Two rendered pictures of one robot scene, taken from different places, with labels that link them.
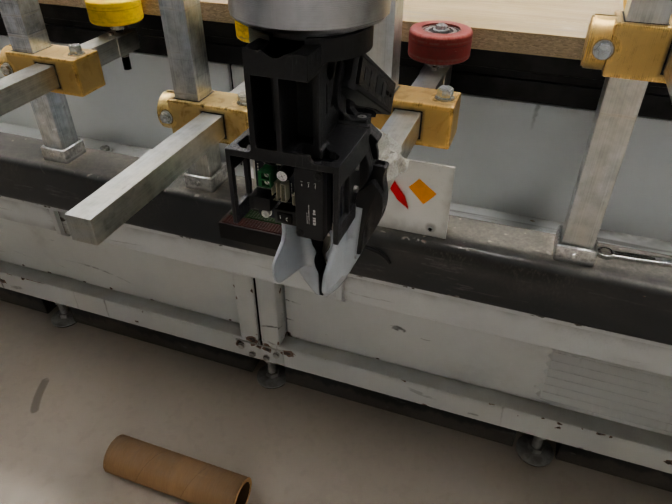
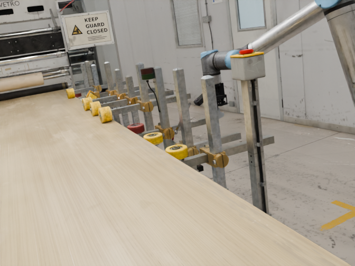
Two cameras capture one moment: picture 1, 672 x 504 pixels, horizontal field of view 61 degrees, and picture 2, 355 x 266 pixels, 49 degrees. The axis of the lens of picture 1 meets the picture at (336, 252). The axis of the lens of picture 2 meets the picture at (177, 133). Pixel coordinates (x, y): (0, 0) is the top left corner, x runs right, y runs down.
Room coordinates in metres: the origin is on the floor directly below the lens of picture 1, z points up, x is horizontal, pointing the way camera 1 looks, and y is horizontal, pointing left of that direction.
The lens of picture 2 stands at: (1.79, 1.35, 1.31)
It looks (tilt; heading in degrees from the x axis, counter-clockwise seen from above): 15 degrees down; 229
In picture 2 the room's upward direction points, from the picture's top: 8 degrees counter-clockwise
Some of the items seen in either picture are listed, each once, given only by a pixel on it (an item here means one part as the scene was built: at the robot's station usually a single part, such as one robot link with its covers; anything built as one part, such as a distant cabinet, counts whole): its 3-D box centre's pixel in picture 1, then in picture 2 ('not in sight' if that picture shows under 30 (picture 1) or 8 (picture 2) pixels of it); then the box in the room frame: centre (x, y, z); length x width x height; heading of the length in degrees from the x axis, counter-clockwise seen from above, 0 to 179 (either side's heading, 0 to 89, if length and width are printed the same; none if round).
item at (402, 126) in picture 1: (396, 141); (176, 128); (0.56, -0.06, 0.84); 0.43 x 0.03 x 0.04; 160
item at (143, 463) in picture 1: (177, 474); not in sight; (0.68, 0.33, 0.04); 0.30 x 0.08 x 0.08; 70
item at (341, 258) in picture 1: (333, 263); not in sight; (0.33, 0.00, 0.86); 0.06 x 0.03 x 0.09; 160
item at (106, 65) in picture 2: not in sight; (112, 95); (0.30, -0.99, 0.93); 0.03 x 0.03 x 0.48; 70
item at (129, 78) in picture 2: not in sight; (134, 114); (0.47, -0.52, 0.86); 0.03 x 0.03 x 0.48; 70
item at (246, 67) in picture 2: not in sight; (248, 67); (0.90, 0.67, 1.18); 0.07 x 0.07 x 0.08; 70
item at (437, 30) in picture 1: (436, 69); (137, 135); (0.75, -0.13, 0.85); 0.08 x 0.08 x 0.11
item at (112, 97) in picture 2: not in sight; (123, 95); (0.35, -0.78, 0.95); 0.50 x 0.04 x 0.04; 160
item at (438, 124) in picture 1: (397, 111); (164, 131); (0.63, -0.07, 0.85); 0.13 x 0.06 x 0.05; 70
